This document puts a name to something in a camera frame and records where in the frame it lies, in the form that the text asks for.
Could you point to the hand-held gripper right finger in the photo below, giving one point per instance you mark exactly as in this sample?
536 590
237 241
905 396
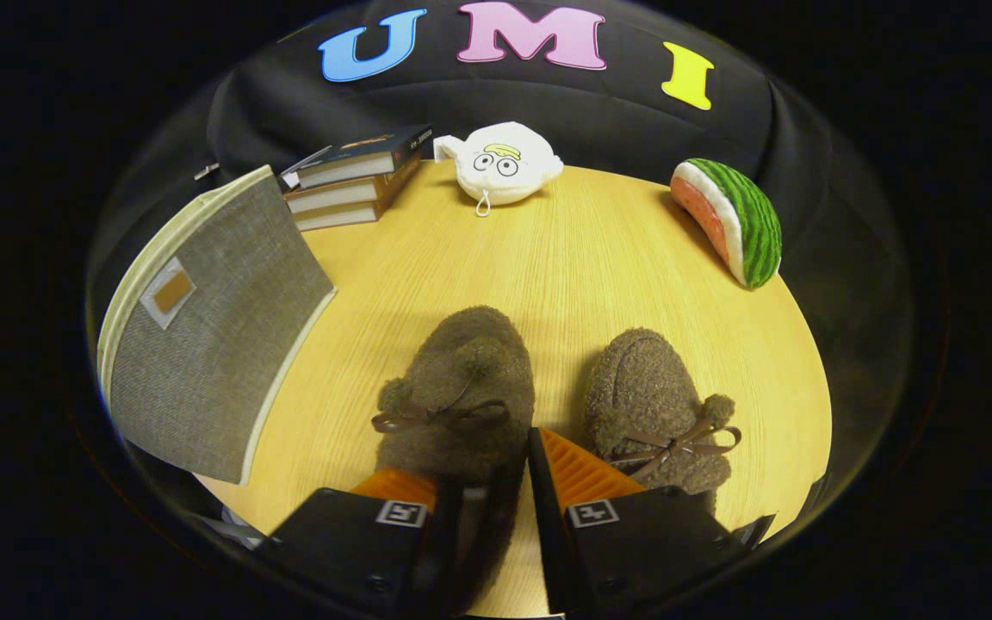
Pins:
548 517

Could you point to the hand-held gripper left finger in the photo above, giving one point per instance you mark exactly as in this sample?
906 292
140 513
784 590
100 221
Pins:
350 551

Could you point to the brown fuzzy shoe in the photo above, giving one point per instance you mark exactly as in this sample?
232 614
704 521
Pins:
642 396
461 379

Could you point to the grey fabric storage box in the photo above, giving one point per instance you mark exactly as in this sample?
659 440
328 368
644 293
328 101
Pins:
220 344

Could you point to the brown cover book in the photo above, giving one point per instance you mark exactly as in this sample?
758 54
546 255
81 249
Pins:
332 217
332 196

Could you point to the white plush toy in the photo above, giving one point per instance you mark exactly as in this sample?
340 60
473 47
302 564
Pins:
509 164

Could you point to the watermelon slice plush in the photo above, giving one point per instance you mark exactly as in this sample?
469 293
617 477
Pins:
750 224

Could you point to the dark cover book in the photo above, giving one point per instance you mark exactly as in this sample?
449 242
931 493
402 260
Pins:
358 153

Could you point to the black backdrop cloth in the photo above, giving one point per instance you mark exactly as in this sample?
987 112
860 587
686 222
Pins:
599 120

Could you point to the silver clip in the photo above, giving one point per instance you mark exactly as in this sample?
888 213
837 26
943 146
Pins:
206 170

